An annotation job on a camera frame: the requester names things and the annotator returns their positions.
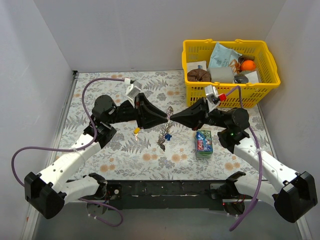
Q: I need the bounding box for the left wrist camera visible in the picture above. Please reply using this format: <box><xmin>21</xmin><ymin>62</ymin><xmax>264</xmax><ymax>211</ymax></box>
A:
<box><xmin>124</xmin><ymin>78</ymin><xmax>142</xmax><ymax>107</ymax></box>

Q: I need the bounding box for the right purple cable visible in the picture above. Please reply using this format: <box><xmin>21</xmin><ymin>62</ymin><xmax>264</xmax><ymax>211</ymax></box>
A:
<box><xmin>223</xmin><ymin>85</ymin><xmax>264</xmax><ymax>232</ymax></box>

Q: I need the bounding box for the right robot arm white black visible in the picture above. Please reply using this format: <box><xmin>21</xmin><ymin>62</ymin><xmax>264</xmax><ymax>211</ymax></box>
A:
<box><xmin>170</xmin><ymin>98</ymin><xmax>318</xmax><ymax>223</ymax></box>

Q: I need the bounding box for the white paper in basket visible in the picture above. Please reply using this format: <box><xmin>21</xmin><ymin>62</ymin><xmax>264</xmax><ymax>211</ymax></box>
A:
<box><xmin>187</xmin><ymin>60</ymin><xmax>207</xmax><ymax>73</ymax></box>

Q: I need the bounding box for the green sponge pack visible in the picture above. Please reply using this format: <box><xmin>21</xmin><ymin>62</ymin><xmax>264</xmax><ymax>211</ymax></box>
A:
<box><xmin>195</xmin><ymin>130</ymin><xmax>213</xmax><ymax>158</ymax></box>

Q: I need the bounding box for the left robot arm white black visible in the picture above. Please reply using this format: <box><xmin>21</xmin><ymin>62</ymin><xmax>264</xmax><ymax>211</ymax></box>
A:
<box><xmin>24</xmin><ymin>93</ymin><xmax>168</xmax><ymax>219</ymax></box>

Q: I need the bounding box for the grey box in basket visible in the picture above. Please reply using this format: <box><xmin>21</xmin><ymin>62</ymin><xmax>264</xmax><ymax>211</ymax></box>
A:
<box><xmin>207</xmin><ymin>66</ymin><xmax>234</xmax><ymax>84</ymax></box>

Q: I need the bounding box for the brown round item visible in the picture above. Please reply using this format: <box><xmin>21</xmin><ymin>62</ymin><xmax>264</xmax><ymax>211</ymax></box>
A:
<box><xmin>187</xmin><ymin>68</ymin><xmax>211</xmax><ymax>82</ymax></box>

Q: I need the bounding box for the purple cable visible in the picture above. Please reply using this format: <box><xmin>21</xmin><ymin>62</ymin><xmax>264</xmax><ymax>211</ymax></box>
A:
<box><xmin>223</xmin><ymin>85</ymin><xmax>264</xmax><ymax>232</ymax></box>
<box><xmin>11</xmin><ymin>76</ymin><xmax>133</xmax><ymax>228</ymax></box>

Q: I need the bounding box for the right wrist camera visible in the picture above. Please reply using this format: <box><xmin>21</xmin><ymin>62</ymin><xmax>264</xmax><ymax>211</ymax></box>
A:
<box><xmin>204</xmin><ymin>85</ymin><xmax>227</xmax><ymax>112</ymax></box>

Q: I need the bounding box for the key with blue tag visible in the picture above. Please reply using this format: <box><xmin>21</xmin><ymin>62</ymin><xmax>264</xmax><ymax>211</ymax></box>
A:
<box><xmin>164</xmin><ymin>133</ymin><xmax>172</xmax><ymax>141</ymax></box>

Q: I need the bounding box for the orange fruit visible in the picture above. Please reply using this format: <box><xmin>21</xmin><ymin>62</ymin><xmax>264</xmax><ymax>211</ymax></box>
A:
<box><xmin>240</xmin><ymin>60</ymin><xmax>256</xmax><ymax>71</ymax></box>

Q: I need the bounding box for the yellow plastic basket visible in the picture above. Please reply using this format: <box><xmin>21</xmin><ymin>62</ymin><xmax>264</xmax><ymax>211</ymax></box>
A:
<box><xmin>181</xmin><ymin>39</ymin><xmax>281</xmax><ymax>108</ymax></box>

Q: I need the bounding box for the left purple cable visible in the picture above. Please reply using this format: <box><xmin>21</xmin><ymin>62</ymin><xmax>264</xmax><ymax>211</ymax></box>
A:
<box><xmin>11</xmin><ymin>76</ymin><xmax>133</xmax><ymax>228</ymax></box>

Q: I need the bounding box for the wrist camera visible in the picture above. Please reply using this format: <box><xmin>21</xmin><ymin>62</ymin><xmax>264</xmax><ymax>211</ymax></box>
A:
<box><xmin>204</xmin><ymin>85</ymin><xmax>227</xmax><ymax>112</ymax></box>
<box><xmin>124</xmin><ymin>78</ymin><xmax>142</xmax><ymax>107</ymax></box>

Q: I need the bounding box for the light blue pouch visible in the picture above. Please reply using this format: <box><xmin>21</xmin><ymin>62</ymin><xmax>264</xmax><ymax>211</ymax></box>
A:
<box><xmin>208</xmin><ymin>42</ymin><xmax>242</xmax><ymax>68</ymax></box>

